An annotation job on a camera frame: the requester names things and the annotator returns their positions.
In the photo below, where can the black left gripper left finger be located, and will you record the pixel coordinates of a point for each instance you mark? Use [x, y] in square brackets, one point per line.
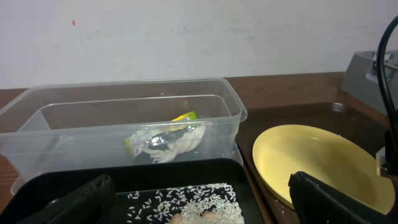
[90, 203]

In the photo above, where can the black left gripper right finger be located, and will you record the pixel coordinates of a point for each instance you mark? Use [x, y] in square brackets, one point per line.
[317, 202]

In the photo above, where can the yellow green snack wrapper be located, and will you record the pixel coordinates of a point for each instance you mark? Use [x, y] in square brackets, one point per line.
[134, 143]

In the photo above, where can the white napkin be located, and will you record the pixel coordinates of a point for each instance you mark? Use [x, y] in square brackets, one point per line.
[164, 147]

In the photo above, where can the rice food scraps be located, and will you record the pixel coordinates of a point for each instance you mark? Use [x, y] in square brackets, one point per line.
[210, 203]

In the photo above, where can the grey dishwasher rack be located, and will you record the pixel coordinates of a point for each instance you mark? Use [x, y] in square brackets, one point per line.
[360, 79]

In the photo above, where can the black plastic tray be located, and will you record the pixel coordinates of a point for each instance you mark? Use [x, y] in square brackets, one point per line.
[133, 185]

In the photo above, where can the yellow plate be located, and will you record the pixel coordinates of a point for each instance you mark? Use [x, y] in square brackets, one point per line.
[283, 150]

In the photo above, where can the dark brown serving tray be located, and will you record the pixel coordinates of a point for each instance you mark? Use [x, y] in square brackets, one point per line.
[338, 118]

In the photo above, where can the clear plastic bin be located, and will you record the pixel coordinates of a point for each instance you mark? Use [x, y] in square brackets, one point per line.
[83, 126]

